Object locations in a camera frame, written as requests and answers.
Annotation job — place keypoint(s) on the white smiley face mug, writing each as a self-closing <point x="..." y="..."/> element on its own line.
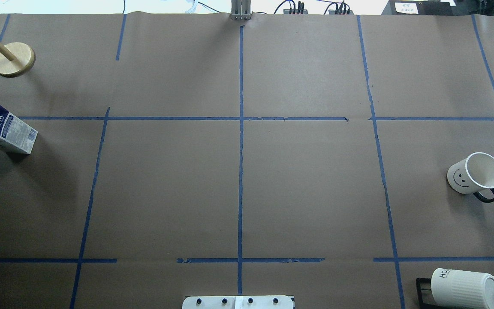
<point x="473" y="175"/>

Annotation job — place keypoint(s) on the blue Pascual milk carton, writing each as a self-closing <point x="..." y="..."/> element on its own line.
<point x="16" y="136"/>

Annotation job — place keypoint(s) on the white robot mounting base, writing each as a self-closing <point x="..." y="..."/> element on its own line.
<point x="239" y="302"/>

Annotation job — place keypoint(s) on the black box with label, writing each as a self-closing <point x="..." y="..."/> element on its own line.
<point x="430" y="7"/>

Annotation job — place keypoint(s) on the white ribbed HOME mug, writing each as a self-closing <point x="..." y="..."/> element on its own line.
<point x="462" y="289"/>

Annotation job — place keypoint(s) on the wooden mug tree stand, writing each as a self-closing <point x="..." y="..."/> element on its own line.
<point x="16" y="58"/>

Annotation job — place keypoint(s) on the aluminium frame post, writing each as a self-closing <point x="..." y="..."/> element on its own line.
<point x="241" y="10"/>

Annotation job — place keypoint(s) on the black cable connector block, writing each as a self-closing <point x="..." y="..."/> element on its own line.
<point x="296" y="7"/>

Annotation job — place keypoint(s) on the black wire mug rack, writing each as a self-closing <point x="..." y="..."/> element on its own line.
<point x="423" y="286"/>

